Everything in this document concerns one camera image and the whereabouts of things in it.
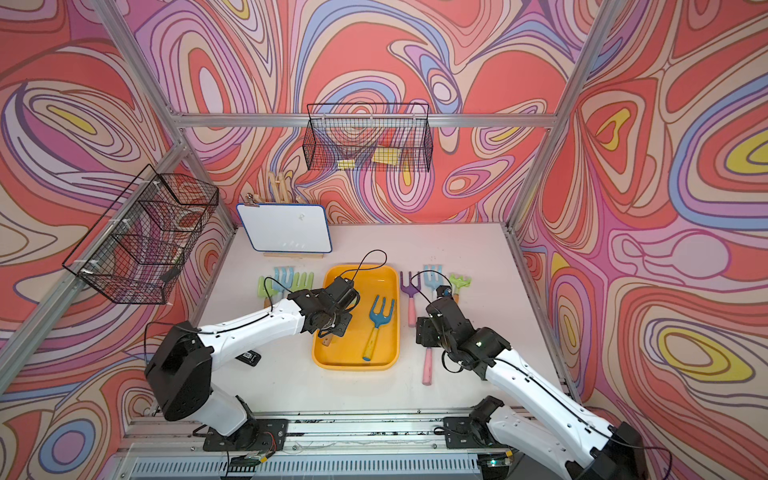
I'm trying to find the green fork wooden handle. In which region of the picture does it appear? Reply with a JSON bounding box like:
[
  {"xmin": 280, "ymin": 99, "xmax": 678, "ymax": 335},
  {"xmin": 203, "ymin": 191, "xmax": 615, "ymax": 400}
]
[{"xmin": 291, "ymin": 272, "xmax": 314, "ymax": 291}]

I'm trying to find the light blue hand rake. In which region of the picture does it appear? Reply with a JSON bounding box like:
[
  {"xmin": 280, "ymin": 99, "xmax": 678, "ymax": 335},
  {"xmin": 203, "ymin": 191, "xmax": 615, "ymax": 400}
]
[{"xmin": 422, "ymin": 264, "xmax": 445, "ymax": 295}]

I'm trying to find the green small rake wooden handle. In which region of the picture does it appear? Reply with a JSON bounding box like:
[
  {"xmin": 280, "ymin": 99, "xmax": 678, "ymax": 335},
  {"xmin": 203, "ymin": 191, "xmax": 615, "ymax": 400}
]
[{"xmin": 449, "ymin": 273, "xmax": 472, "ymax": 303}]

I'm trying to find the yellow plastic storage tray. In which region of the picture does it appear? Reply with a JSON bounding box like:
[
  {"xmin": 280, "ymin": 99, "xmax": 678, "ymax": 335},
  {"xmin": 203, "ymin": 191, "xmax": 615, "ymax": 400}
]
[{"xmin": 312, "ymin": 264, "xmax": 401, "ymax": 371}]

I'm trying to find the purple rake pink handle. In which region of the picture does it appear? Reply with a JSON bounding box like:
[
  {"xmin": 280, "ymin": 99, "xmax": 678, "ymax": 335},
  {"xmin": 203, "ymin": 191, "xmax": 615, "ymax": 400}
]
[
  {"xmin": 421, "ymin": 347, "xmax": 433, "ymax": 386},
  {"xmin": 399, "ymin": 272, "xmax": 421, "ymax": 328}
]

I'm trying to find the light blue fork rake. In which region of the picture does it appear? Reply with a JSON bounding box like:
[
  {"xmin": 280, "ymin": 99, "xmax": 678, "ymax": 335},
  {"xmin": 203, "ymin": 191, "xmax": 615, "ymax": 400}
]
[{"xmin": 273, "ymin": 266, "xmax": 295, "ymax": 296}]

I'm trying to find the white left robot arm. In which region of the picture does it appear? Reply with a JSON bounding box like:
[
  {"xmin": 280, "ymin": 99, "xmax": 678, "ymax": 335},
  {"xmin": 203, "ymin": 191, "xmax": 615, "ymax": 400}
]
[{"xmin": 145, "ymin": 277, "xmax": 361, "ymax": 437}]

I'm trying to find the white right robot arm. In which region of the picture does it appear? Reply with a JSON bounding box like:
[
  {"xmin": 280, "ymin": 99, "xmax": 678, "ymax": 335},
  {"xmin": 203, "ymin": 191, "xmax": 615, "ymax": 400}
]
[{"xmin": 418, "ymin": 286, "xmax": 649, "ymax": 479}]

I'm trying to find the wooden whiteboard stand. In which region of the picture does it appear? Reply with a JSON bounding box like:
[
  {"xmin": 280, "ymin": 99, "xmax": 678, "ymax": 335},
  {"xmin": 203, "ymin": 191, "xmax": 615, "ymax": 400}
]
[{"xmin": 263, "ymin": 252, "xmax": 326, "ymax": 259}]

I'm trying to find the blue framed whiteboard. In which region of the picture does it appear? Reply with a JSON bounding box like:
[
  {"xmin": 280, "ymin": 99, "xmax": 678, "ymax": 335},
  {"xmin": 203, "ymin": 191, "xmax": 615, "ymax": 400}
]
[{"xmin": 236, "ymin": 203, "xmax": 333, "ymax": 254}]

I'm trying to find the green circuit board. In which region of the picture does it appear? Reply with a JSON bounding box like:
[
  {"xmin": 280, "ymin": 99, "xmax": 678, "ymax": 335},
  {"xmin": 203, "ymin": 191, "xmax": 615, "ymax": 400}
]
[{"xmin": 227, "ymin": 455, "xmax": 270, "ymax": 474}]

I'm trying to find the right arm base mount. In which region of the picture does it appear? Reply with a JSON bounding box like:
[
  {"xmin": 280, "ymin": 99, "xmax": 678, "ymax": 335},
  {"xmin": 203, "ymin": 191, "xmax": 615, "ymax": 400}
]
[{"xmin": 433, "ymin": 396, "xmax": 516, "ymax": 451}]

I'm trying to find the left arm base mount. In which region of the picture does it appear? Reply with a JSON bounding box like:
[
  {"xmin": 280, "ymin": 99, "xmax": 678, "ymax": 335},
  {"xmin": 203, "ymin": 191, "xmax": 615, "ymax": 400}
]
[{"xmin": 203, "ymin": 418, "xmax": 289, "ymax": 453}]

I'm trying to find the black wire basket back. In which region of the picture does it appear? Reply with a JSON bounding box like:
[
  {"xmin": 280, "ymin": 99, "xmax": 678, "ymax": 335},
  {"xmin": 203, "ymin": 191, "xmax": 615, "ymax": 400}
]
[{"xmin": 302, "ymin": 101, "xmax": 434, "ymax": 173}]

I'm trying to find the black wire basket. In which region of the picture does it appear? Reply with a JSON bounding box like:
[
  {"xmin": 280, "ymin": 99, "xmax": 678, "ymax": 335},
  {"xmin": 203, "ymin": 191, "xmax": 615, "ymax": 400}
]
[
  {"xmin": 302, "ymin": 101, "xmax": 434, "ymax": 173},
  {"xmin": 62, "ymin": 166, "xmax": 219, "ymax": 305}
]

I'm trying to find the black wire basket left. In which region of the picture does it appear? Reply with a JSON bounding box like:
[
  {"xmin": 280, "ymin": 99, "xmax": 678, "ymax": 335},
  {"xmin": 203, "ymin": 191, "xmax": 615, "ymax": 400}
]
[{"xmin": 62, "ymin": 166, "xmax": 219, "ymax": 305}]

